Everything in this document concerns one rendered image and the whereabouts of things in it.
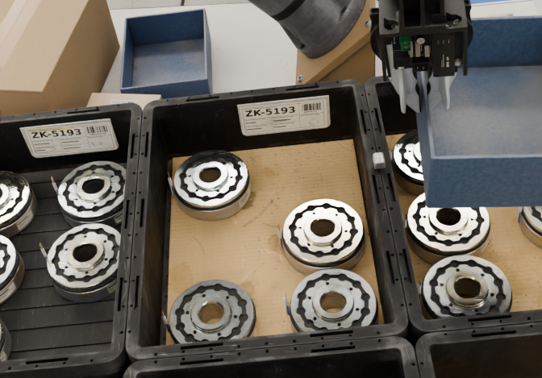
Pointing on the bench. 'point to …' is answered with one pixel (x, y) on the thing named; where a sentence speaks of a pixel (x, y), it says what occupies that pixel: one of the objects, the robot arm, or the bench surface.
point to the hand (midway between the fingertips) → (423, 95)
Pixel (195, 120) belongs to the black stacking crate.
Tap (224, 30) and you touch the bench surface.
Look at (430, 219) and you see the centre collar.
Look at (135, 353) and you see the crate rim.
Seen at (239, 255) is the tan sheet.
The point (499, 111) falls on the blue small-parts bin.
